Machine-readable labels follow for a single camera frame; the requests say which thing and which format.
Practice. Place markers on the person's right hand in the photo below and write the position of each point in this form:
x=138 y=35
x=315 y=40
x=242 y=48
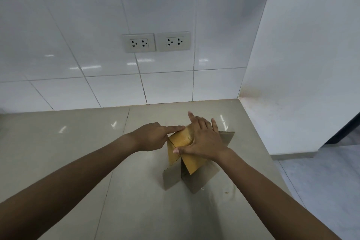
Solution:
x=204 y=144

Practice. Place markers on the person's left hand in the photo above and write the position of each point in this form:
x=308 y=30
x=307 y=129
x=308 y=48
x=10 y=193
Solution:
x=150 y=137

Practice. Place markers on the person's right middle finger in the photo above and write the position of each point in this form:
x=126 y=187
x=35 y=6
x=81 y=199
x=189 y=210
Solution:
x=202 y=122

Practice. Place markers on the person's right little finger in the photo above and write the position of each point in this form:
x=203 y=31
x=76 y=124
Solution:
x=215 y=125

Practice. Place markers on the person's right thumb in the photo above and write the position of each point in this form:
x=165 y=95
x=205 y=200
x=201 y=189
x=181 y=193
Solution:
x=182 y=150

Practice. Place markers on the brown cardboard box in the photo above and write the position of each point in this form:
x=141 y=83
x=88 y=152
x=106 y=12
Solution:
x=189 y=161

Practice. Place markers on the person's right forearm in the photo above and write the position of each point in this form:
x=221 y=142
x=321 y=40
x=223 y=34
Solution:
x=272 y=194

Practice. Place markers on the person's left forearm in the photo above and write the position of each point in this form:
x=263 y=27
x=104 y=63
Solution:
x=64 y=186

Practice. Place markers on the white double wall socket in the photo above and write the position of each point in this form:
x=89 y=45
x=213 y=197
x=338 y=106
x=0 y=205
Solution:
x=173 y=41
x=139 y=43

